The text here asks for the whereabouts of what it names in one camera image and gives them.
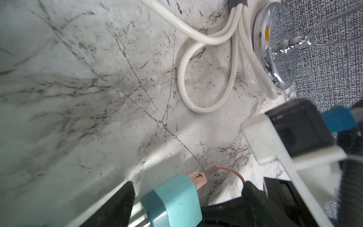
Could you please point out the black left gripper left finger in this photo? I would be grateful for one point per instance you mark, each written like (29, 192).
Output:
(116, 211)

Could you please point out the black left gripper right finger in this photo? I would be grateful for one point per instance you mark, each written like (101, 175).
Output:
(251, 209)

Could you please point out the teal usb wall adapter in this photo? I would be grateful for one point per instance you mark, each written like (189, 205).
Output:
(173, 204)

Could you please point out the chrome wire glass rack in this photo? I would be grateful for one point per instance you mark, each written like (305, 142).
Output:
(276, 43)

